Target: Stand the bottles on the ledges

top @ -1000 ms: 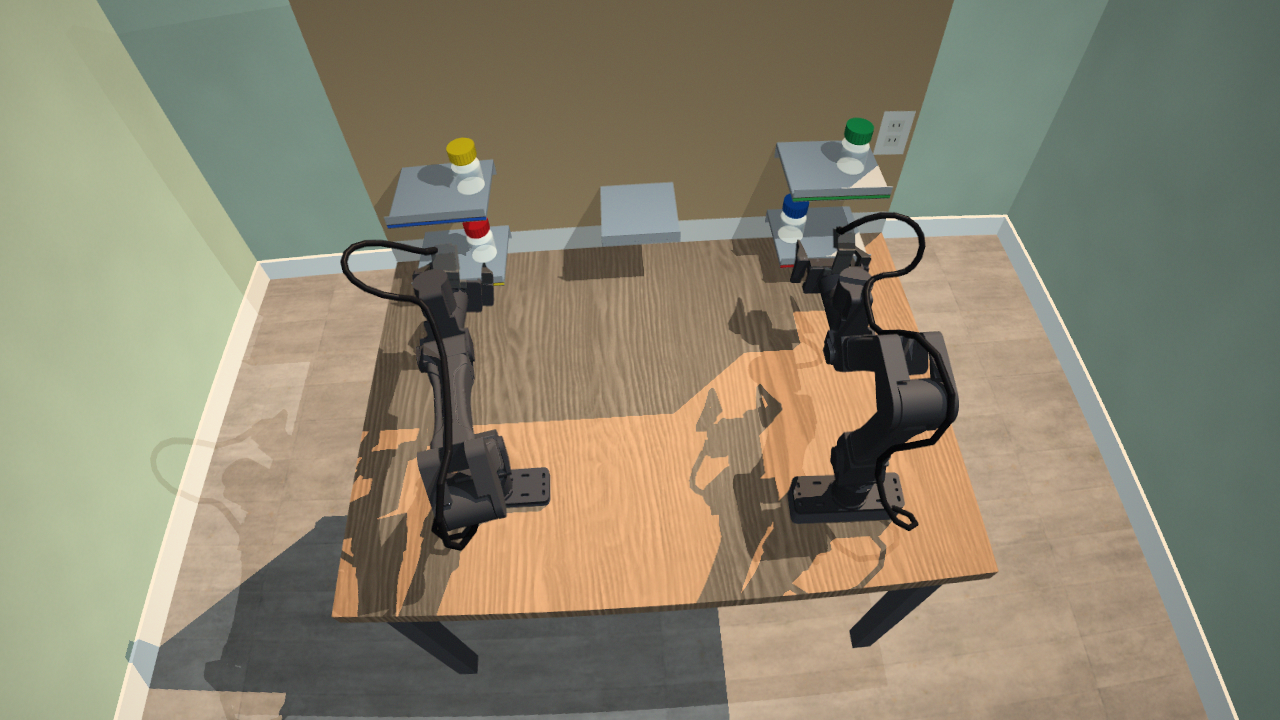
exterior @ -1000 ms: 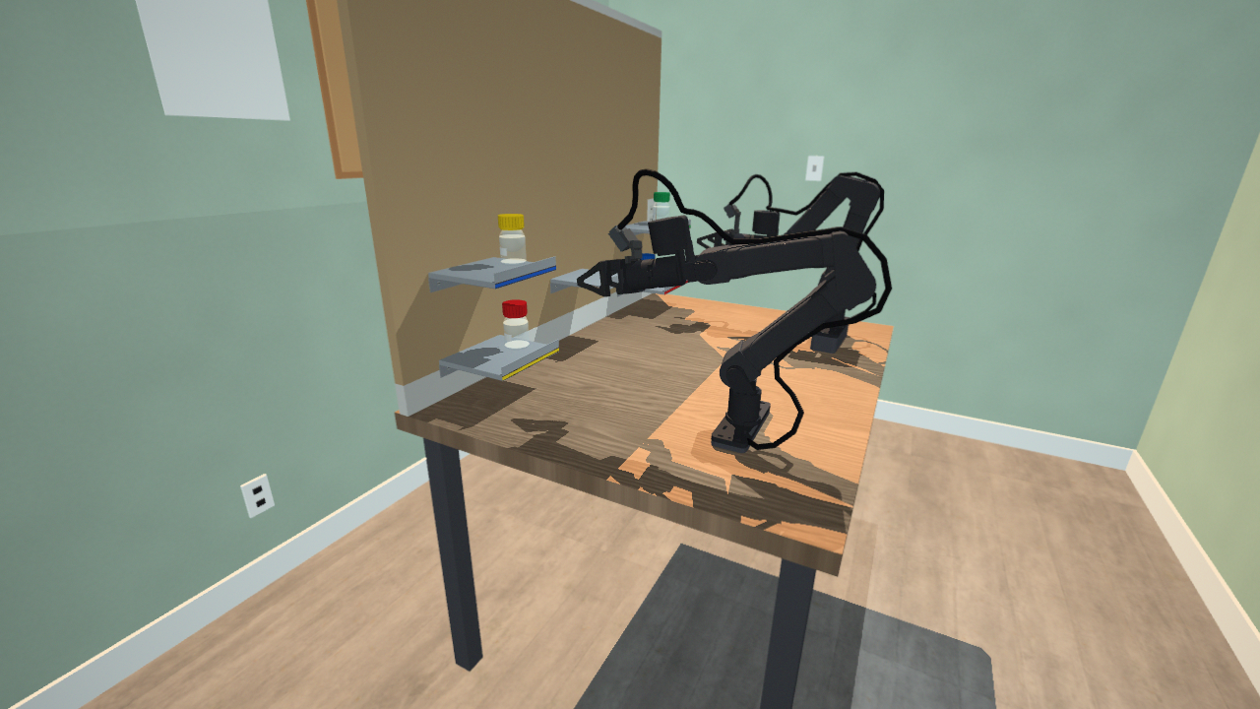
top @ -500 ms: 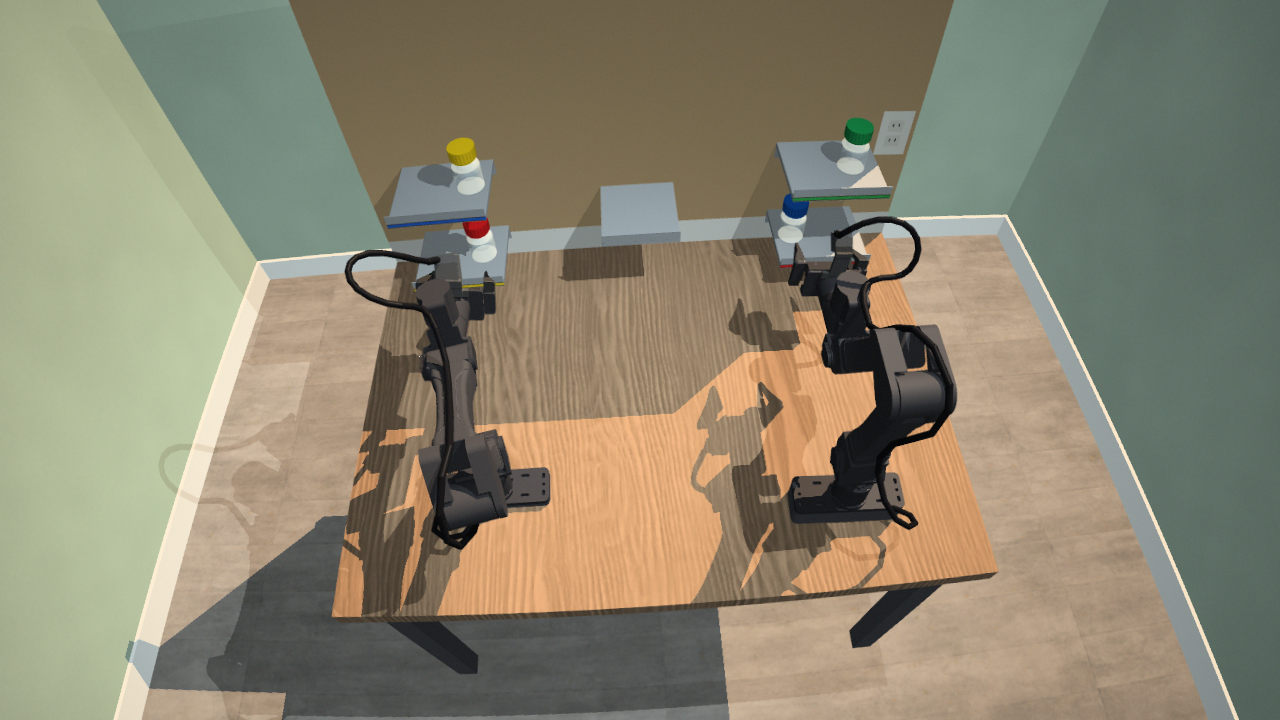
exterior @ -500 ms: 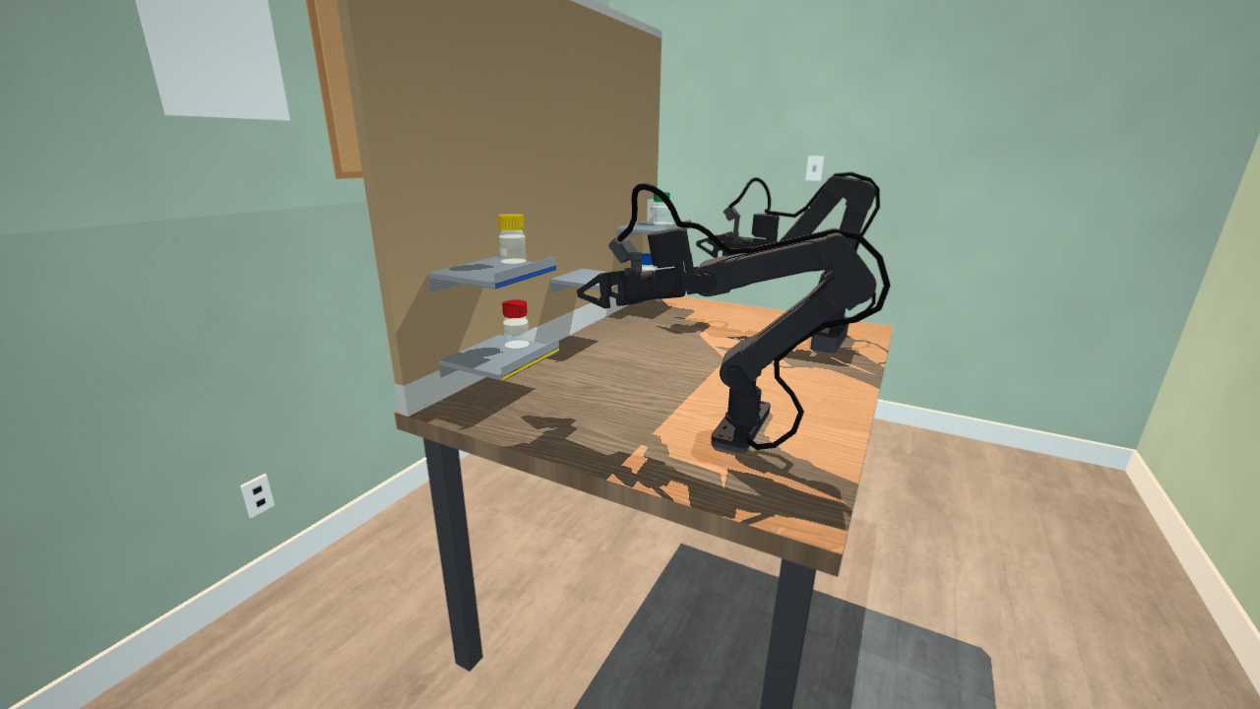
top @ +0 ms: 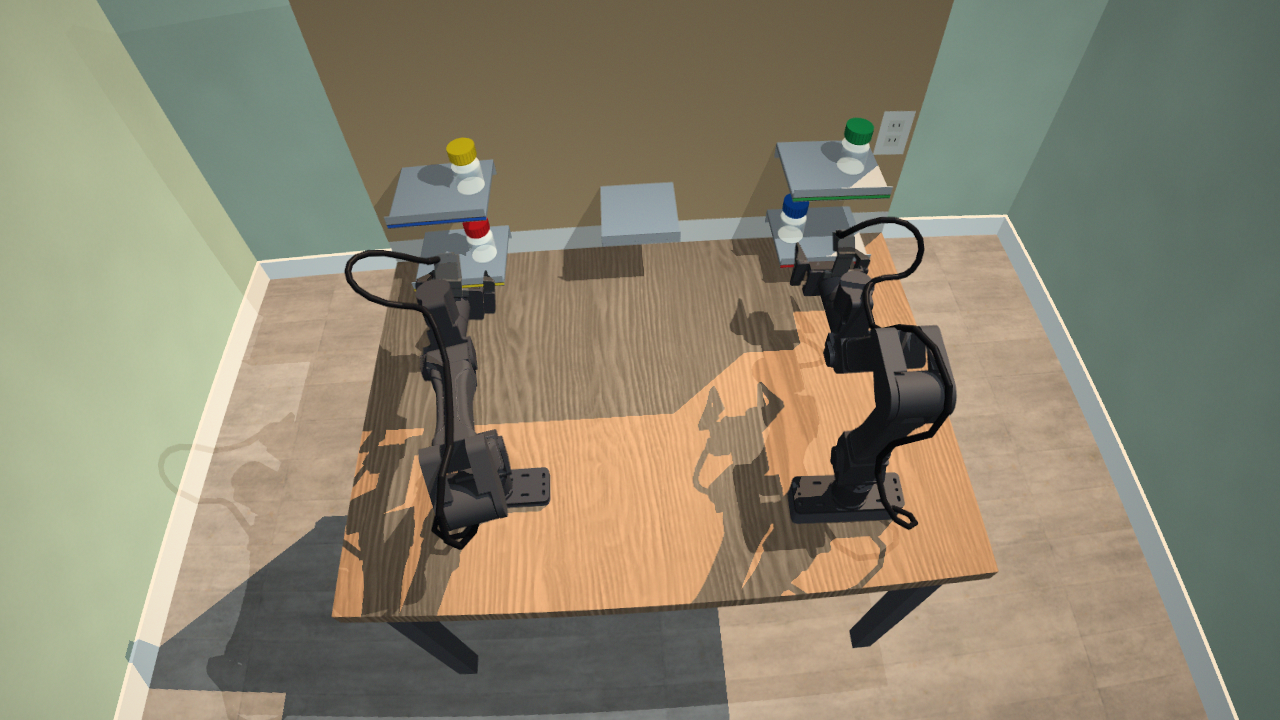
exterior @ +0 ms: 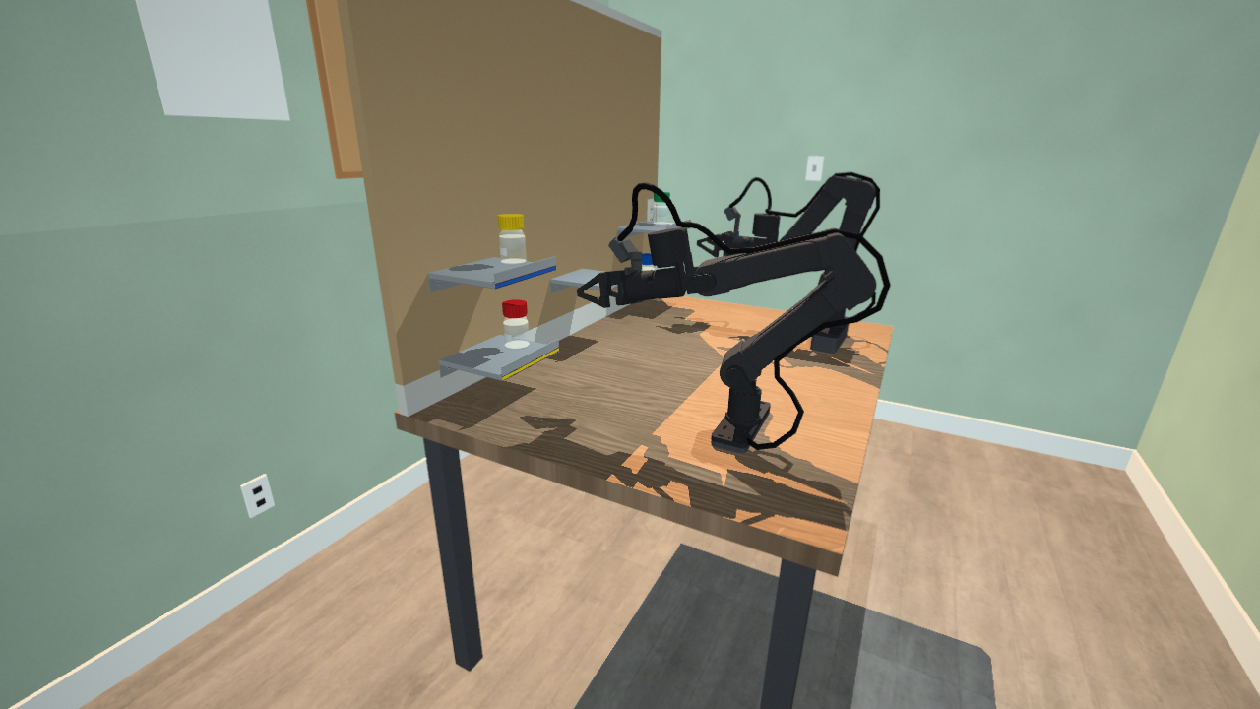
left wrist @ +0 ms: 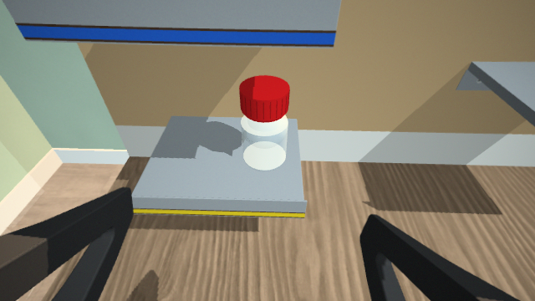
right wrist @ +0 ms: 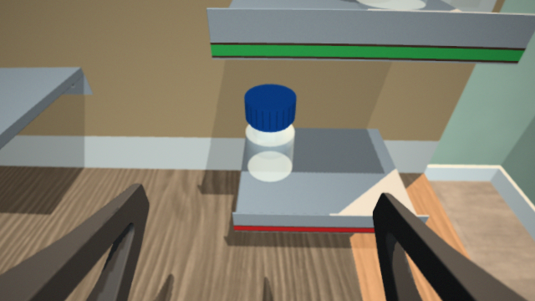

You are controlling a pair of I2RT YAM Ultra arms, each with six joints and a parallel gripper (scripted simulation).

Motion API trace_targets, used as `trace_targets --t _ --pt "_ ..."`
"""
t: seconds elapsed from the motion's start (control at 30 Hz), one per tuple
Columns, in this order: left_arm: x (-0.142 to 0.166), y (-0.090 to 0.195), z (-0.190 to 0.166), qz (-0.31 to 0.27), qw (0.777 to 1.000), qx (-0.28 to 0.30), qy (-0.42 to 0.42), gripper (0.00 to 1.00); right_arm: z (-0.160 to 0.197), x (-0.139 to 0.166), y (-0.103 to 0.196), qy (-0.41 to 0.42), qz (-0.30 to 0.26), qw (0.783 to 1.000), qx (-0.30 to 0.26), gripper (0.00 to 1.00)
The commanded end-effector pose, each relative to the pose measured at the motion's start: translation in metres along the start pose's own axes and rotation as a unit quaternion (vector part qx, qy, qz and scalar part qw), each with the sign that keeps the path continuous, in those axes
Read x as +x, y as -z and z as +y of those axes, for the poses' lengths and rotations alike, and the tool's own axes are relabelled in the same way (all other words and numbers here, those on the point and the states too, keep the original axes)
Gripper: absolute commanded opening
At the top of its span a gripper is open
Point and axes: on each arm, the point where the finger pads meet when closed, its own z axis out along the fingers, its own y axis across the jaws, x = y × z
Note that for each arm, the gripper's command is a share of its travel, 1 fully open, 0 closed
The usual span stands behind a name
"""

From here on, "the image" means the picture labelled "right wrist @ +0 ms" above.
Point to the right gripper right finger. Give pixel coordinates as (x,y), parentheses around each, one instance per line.
(453,276)

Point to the clear bottle with green cap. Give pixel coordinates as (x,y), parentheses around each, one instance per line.
(392,4)

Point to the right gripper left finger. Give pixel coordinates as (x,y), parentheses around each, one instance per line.
(53,273)

